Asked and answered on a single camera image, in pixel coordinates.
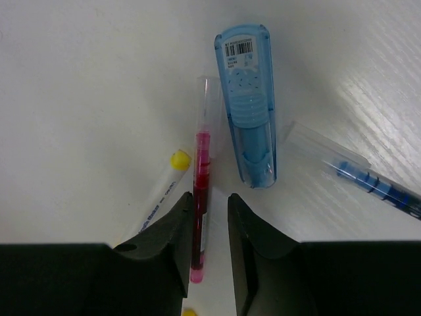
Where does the yellow tip white marker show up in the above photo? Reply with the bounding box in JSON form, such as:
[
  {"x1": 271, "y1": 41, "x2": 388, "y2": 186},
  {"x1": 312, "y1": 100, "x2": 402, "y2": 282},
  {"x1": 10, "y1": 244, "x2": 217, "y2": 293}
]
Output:
[
  {"x1": 182, "y1": 308, "x2": 197, "y2": 316},
  {"x1": 129, "y1": 149, "x2": 191, "y2": 236}
]

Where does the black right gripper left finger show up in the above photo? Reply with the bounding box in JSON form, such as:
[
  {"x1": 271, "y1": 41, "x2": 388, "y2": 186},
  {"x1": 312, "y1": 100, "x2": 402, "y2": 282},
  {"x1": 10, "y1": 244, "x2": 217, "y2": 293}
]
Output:
[{"x1": 1, "y1": 192, "x2": 194, "y2": 315}]

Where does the blue eraser case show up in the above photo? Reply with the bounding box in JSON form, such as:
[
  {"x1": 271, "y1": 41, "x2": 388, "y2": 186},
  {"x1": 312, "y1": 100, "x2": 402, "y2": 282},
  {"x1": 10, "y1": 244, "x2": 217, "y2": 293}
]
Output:
[{"x1": 214, "y1": 24, "x2": 277, "y2": 188}]

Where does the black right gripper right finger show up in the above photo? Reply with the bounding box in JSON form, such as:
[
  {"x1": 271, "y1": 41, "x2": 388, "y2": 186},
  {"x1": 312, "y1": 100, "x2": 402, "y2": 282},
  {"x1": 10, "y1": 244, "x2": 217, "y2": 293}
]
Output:
[{"x1": 228, "y1": 194, "x2": 420, "y2": 315}]

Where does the dark red gel pen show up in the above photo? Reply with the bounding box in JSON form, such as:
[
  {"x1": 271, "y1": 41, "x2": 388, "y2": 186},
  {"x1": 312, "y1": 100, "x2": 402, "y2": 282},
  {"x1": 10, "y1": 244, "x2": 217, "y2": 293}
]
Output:
[{"x1": 190, "y1": 76, "x2": 221, "y2": 284}]

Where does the blue gel pen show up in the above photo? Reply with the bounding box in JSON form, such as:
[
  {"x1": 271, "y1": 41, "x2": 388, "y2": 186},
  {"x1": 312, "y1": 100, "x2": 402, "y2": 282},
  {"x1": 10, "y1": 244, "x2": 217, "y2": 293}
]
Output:
[{"x1": 284, "y1": 122, "x2": 420, "y2": 220}]

